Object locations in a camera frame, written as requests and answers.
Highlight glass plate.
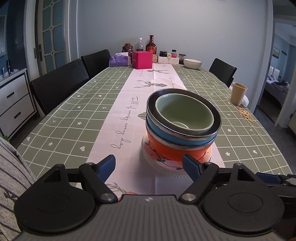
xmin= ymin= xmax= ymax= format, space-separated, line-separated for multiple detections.
xmin=142 ymin=133 xmax=189 ymax=178

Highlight dark brown figurine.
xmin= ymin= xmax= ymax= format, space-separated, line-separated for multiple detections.
xmin=122 ymin=43 xmax=133 ymax=57

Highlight brown paper cup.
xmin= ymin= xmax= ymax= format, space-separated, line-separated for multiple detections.
xmin=230 ymin=82 xmax=248 ymax=106

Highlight white box set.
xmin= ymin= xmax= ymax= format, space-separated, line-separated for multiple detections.
xmin=158 ymin=56 xmax=179 ymax=65

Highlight red label jar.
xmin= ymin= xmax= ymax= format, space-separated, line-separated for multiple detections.
xmin=171 ymin=49 xmax=177 ymax=58

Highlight green checked tablecloth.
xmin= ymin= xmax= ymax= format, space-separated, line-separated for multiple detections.
xmin=18 ymin=64 xmax=291 ymax=196

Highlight cream ceramic bowl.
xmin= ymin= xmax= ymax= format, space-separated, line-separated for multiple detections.
xmin=184 ymin=58 xmax=202 ymax=70

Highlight white cabinet drawers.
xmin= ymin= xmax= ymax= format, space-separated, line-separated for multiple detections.
xmin=0 ymin=68 xmax=37 ymax=139

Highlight white fruity painted plate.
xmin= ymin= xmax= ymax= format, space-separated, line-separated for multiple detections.
xmin=142 ymin=136 xmax=212 ymax=171

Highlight pink box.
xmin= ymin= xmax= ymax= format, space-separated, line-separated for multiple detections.
xmin=132 ymin=51 xmax=153 ymax=69

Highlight far left black chair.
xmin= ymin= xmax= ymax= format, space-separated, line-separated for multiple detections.
xmin=81 ymin=49 xmax=111 ymax=78

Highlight green ceramic bowl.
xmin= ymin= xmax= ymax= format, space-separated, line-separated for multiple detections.
xmin=155 ymin=93 xmax=214 ymax=136

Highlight right black chair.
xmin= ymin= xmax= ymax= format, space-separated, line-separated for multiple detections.
xmin=209 ymin=58 xmax=237 ymax=87

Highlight purple tissue box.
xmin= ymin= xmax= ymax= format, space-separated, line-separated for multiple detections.
xmin=109 ymin=53 xmax=131 ymax=67

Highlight near left black chair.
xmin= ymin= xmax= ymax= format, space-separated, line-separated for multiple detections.
xmin=30 ymin=59 xmax=89 ymax=115

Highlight black lid jar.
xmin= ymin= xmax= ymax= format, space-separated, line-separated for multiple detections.
xmin=179 ymin=54 xmax=186 ymax=65

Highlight clear water bottle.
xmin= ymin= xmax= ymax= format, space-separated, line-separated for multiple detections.
xmin=136 ymin=37 xmax=144 ymax=51

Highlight brown liquor bottle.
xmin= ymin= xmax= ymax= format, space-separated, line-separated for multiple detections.
xmin=146 ymin=35 xmax=157 ymax=54

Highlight glass panel door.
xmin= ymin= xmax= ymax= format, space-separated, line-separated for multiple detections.
xmin=35 ymin=0 xmax=69 ymax=76

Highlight blue steel bowl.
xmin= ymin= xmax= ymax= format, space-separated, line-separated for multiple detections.
xmin=146 ymin=88 xmax=222 ymax=147

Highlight orange steel bowl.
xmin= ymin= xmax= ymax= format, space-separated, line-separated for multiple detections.
xmin=146 ymin=126 xmax=214 ymax=163

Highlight white bag on chair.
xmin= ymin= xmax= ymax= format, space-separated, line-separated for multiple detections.
xmin=240 ymin=95 xmax=249 ymax=107

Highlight black chair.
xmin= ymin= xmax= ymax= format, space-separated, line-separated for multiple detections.
xmin=81 ymin=49 xmax=111 ymax=78
xmin=209 ymin=58 xmax=237 ymax=87
xmin=30 ymin=59 xmax=89 ymax=115

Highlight grey striped clothing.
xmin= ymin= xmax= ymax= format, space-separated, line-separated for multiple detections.
xmin=0 ymin=138 xmax=37 ymax=240

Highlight dark glass jar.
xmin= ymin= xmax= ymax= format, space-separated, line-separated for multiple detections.
xmin=159 ymin=51 xmax=168 ymax=57

